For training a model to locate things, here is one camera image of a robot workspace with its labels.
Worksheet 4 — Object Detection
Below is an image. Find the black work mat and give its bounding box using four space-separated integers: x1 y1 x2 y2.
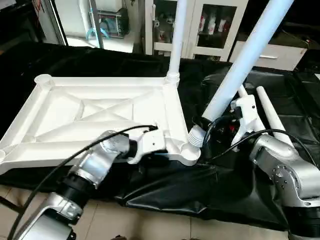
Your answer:
0 41 320 232

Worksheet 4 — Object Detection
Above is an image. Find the white drawer unit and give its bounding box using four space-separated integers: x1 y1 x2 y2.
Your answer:
229 39 302 72

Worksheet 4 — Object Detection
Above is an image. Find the white plastic table top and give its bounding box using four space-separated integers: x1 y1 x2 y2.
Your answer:
0 73 202 176

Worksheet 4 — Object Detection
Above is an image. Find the white glass-door cabinet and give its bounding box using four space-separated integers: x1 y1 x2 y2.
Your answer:
144 0 249 61

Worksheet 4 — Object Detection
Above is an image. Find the teal storage box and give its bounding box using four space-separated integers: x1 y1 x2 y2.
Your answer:
97 7 132 39

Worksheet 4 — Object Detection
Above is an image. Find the white plastic table leg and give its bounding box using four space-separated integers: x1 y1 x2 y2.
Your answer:
187 0 295 149
237 84 252 102
255 85 297 149
166 0 189 87

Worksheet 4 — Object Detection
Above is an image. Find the black metal stand leg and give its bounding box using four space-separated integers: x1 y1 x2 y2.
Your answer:
0 196 22 215

